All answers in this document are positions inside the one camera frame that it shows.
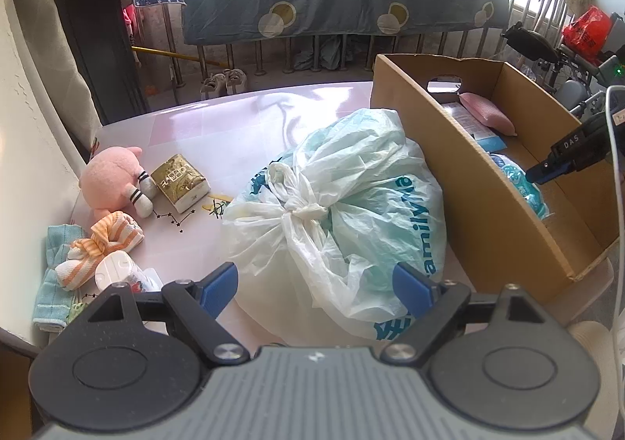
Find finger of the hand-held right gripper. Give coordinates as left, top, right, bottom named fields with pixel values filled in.
left=526, top=154, right=562, bottom=185

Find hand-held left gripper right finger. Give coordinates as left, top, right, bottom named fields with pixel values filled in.
left=381, top=261, right=545, bottom=367

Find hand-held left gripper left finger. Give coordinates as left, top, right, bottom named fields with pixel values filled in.
left=88, top=261, right=250, bottom=367

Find blue wet wipes pack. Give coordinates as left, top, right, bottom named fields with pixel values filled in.
left=491, top=153, right=550, bottom=218

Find pink sponge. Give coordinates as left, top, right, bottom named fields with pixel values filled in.
left=459, top=92, right=518, bottom=137

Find white wipes pack teal label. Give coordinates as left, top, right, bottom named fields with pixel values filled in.
left=442, top=102, right=491, bottom=140

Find cardboard box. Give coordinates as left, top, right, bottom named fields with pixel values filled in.
left=370, top=53, right=621, bottom=303

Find orange striped towel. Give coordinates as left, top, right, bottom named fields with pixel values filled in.
left=55, top=210, right=145, bottom=292

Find white plastic bottle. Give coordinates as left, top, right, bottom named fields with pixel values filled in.
left=94, top=249, right=164, bottom=294

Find gold tissue pack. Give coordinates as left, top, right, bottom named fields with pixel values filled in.
left=150, top=154, right=212, bottom=213

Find red plastic bag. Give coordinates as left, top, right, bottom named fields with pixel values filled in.
left=561, top=6, right=613, bottom=55

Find black bicycle saddle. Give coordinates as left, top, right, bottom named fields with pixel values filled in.
left=503, top=22, right=557, bottom=62

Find white plastic bag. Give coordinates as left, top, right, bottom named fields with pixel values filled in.
left=221, top=108, right=447, bottom=340

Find green scrunchie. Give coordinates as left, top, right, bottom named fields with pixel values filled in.
left=66, top=300, right=91, bottom=324

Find pink plush toy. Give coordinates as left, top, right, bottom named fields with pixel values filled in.
left=79, top=146, right=159, bottom=221

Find teal checked towel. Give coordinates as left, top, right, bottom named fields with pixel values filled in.
left=32, top=224, right=84, bottom=333

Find grey shoe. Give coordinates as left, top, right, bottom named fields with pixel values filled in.
left=222, top=69, right=247, bottom=96
left=199, top=75, right=228, bottom=101

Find metal balcony railing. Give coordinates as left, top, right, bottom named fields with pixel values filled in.
left=132, top=0, right=587, bottom=89

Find yellow pole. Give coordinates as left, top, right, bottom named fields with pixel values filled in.
left=131, top=46, right=228, bottom=67

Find white cable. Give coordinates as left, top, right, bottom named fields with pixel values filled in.
left=603, top=86, right=625, bottom=372

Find dark door frame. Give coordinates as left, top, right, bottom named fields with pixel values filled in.
left=41, top=0, right=147, bottom=125

